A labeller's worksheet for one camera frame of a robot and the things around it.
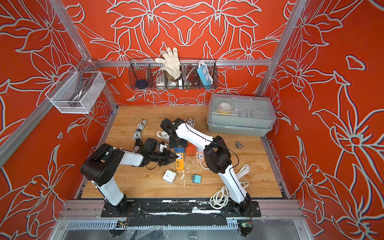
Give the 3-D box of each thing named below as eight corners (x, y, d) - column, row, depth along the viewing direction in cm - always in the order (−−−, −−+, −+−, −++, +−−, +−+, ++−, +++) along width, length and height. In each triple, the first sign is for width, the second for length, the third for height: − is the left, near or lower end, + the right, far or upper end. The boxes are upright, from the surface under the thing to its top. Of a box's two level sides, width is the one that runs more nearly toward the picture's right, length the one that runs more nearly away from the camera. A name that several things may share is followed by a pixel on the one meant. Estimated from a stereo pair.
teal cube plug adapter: (192, 183, 83) (192, 182, 81) (192, 176, 86) (192, 174, 84) (201, 183, 83) (201, 182, 81) (200, 176, 86) (201, 174, 84)
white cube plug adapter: (163, 180, 84) (161, 177, 80) (168, 172, 87) (167, 168, 83) (172, 185, 82) (171, 182, 78) (177, 176, 85) (176, 173, 81)
